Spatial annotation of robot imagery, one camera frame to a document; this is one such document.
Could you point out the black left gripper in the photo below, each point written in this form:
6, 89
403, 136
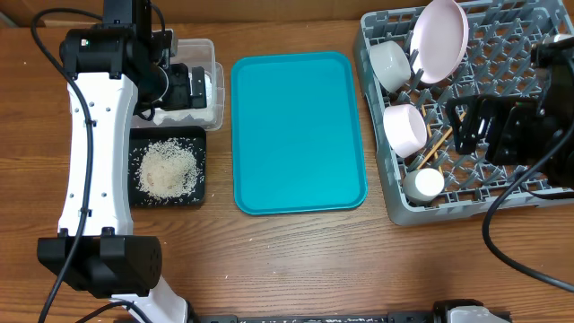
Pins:
181, 75

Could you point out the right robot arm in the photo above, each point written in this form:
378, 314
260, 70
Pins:
553, 62

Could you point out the white cup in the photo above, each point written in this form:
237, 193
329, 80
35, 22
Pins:
422, 186

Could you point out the wooden chopstick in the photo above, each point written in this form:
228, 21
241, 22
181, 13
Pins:
428, 129
435, 147

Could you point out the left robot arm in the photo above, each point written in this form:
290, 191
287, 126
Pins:
116, 69

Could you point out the pink bowl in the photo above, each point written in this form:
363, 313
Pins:
405, 129

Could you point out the pile of rice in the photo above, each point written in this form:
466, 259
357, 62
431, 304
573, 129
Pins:
168, 169

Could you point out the large pink plate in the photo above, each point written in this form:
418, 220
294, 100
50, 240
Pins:
440, 36

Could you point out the white napkin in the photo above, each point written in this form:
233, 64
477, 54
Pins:
206, 114

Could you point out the black tray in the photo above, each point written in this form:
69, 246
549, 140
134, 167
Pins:
134, 197

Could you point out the teal plastic tray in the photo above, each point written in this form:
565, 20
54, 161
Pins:
296, 134

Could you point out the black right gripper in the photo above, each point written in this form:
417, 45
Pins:
500, 130

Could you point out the grey bowl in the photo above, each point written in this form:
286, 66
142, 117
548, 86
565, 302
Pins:
390, 65

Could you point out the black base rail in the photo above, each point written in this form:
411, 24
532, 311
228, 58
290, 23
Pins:
449, 311

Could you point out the clear plastic bin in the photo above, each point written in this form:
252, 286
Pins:
196, 52

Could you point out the grey dishwasher rack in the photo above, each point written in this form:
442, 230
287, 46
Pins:
496, 61

